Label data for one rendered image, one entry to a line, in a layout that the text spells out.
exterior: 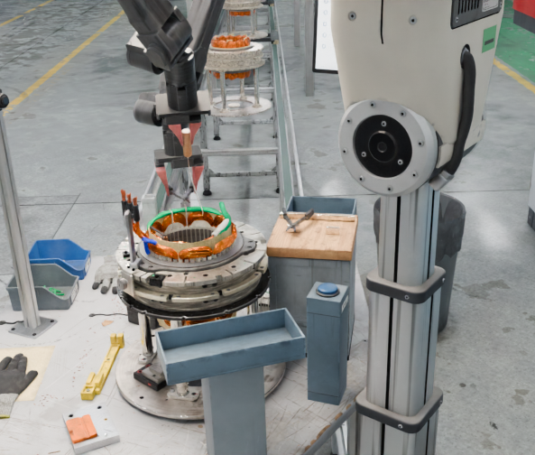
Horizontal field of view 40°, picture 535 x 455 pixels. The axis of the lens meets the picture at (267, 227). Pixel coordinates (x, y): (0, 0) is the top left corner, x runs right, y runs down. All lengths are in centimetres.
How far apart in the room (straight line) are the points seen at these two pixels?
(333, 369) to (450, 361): 165
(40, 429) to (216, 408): 45
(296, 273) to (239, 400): 40
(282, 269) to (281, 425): 34
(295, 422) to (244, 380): 27
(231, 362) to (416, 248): 37
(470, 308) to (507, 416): 78
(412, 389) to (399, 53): 60
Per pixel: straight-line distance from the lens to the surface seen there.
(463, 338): 334
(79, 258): 231
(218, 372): 130
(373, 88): 108
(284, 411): 160
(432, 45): 102
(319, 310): 150
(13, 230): 187
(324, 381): 159
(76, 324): 198
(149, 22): 127
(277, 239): 166
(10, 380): 179
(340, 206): 190
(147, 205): 162
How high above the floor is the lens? 177
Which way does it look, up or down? 24 degrees down
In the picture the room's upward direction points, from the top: 2 degrees counter-clockwise
